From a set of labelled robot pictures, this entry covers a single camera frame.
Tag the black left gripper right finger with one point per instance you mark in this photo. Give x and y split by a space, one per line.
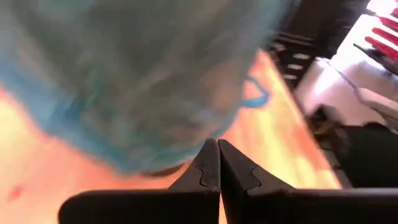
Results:
311 208

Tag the teal plastic trash bag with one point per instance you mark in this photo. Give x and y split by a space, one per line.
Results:
124 77

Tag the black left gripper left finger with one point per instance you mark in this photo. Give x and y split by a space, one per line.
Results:
140 208

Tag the grey plastic trash bin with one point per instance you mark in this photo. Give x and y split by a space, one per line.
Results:
164 171

